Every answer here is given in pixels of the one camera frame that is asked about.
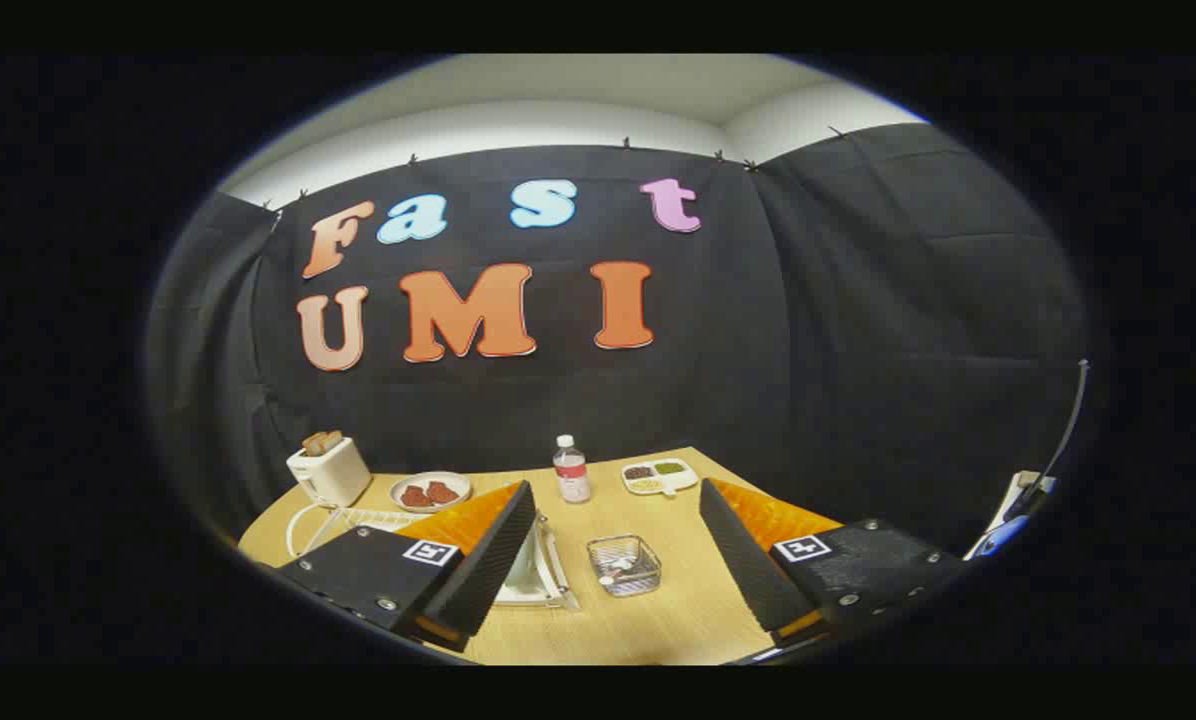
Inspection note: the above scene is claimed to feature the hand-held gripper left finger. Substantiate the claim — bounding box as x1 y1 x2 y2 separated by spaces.
276 480 539 653

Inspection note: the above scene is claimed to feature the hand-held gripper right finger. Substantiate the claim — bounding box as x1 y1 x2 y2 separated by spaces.
699 477 967 646

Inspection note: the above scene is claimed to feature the white wire dish rack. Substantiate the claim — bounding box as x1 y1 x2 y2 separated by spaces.
286 500 581 611

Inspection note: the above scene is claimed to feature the silver wire basket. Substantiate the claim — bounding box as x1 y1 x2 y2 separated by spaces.
586 535 663 598

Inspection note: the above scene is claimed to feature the small white dish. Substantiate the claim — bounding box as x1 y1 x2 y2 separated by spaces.
389 471 472 514

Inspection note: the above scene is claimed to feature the white divided snack tray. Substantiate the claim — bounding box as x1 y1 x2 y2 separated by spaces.
621 458 699 498

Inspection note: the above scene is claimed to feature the clear plastic water bottle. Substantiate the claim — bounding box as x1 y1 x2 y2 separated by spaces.
553 434 592 504

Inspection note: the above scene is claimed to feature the white toaster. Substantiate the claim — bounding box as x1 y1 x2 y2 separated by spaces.
286 437 373 508

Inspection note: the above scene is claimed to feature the black backdrop cloth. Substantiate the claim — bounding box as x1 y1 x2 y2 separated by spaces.
148 122 1089 561

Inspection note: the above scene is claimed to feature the white and blue object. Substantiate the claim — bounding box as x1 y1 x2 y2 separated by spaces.
963 470 1057 561

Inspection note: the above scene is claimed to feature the thin black cable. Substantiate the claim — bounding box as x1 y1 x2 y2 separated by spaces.
1033 360 1091 501

